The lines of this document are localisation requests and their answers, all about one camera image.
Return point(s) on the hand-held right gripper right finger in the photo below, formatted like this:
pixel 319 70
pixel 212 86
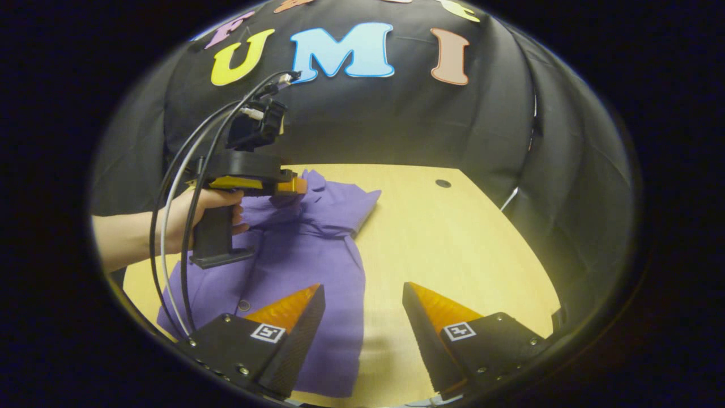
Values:
pixel 430 345

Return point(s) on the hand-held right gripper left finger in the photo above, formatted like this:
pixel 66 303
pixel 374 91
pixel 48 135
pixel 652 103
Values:
pixel 300 345

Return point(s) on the black table grommet hole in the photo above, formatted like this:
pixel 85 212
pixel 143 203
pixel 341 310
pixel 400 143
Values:
pixel 443 183

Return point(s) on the purple knit cardigan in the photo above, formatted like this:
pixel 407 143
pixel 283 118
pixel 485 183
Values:
pixel 306 255

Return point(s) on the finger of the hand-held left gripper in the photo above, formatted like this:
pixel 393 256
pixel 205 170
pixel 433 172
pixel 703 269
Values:
pixel 291 186

